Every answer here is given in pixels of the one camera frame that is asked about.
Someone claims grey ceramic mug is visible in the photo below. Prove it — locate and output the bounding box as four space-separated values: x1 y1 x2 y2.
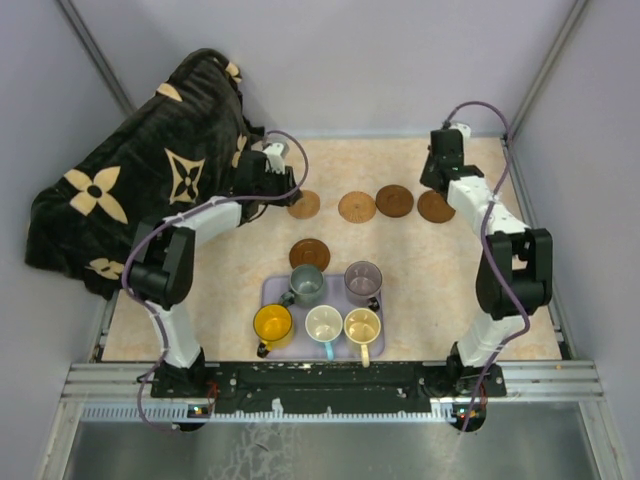
278 264 326 307

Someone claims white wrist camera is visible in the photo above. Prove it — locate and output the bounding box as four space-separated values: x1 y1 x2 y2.
442 120 472 140
262 142 289 174

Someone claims purple ceramic mug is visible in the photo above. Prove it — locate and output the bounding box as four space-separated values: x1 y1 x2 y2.
344 261 383 312

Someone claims dark wooden coaster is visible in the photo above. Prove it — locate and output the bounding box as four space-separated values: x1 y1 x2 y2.
289 238 331 272
375 184 414 218
417 190 456 223

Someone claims white mug blue handle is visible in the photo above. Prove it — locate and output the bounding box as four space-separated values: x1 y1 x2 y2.
305 305 343 361

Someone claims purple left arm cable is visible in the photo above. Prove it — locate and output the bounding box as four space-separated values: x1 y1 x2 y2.
120 129 310 435

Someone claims yellow ceramic mug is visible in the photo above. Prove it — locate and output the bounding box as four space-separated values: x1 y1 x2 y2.
253 304 295 359

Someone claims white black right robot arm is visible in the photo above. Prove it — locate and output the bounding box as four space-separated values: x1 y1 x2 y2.
420 126 553 396

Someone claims cream ceramic mug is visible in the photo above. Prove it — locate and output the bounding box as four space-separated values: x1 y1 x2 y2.
343 308 382 368

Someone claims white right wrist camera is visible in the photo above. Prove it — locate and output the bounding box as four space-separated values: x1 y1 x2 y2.
442 120 472 140

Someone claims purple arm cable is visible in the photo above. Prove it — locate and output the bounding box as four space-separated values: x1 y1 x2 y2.
120 129 310 435
442 101 531 434

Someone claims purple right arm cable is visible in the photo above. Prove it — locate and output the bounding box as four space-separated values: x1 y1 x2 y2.
442 101 531 434

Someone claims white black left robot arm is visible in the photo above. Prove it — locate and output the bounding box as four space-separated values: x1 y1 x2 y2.
122 142 300 397

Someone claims lavender plastic tray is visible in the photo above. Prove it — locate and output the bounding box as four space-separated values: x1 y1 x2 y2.
261 274 385 361

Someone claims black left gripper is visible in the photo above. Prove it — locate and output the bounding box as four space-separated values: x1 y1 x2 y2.
255 163 304 208

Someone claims light woven rattan coaster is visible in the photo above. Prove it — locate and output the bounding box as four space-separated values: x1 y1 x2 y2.
287 190 321 220

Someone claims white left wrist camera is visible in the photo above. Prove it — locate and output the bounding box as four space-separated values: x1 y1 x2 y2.
262 142 289 174

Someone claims black floral blanket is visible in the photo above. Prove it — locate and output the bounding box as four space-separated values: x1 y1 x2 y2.
24 48 264 298

